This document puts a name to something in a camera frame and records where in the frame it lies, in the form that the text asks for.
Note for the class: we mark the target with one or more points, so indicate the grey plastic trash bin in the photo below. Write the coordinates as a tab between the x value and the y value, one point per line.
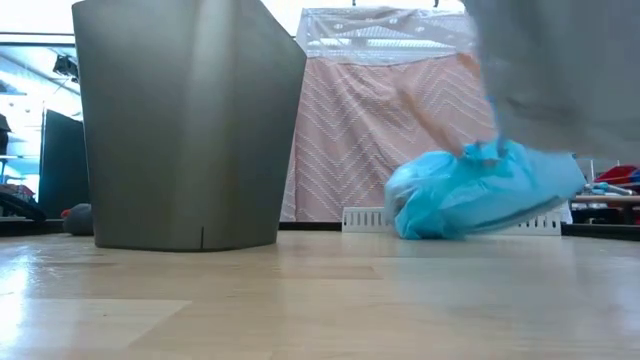
190	125

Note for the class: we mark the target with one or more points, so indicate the blue plastic trash bag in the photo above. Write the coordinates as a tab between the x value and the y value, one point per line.
475	200

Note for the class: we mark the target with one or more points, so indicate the dark grey fabric lump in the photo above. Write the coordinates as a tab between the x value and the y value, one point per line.
80	220

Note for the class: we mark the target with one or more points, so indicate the grey plastic trash bag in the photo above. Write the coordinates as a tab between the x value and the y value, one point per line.
560	75

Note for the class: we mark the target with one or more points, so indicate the pink zigzag blanket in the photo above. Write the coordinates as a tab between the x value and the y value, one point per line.
360	140

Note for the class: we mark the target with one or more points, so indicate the black partition panels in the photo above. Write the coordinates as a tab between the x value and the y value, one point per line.
62	165

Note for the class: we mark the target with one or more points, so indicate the black ceiling light fixture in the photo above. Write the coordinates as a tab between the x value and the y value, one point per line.
65	66

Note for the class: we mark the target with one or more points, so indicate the red background item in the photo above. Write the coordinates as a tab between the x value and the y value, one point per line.
617	175

